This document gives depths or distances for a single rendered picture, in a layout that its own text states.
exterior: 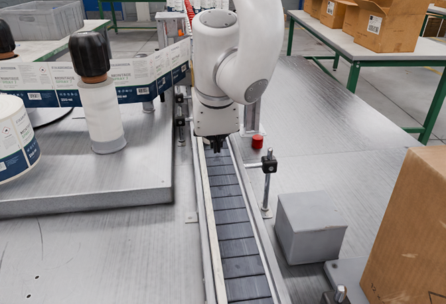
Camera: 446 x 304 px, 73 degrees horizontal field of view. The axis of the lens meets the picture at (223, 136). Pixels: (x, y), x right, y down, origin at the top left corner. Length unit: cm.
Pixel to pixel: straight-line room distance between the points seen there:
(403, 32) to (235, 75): 202
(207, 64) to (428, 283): 42
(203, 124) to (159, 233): 24
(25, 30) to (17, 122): 199
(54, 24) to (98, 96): 193
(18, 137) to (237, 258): 56
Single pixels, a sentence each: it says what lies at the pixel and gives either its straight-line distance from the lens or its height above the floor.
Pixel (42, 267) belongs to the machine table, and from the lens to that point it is 69.
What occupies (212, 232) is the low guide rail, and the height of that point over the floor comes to 92.
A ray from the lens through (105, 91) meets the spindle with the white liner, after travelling 78.
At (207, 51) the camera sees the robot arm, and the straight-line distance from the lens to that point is 51.
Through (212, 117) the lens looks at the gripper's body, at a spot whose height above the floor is 104.
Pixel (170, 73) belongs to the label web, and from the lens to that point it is 112.
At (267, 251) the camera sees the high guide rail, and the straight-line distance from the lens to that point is 46.
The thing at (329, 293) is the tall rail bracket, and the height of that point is 97.
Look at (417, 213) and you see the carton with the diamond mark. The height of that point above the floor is 106.
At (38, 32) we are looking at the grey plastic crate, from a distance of 275.
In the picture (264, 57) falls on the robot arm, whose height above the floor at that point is 120.
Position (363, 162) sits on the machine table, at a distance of 93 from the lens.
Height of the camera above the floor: 131
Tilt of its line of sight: 30 degrees down
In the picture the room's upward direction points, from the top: straight up
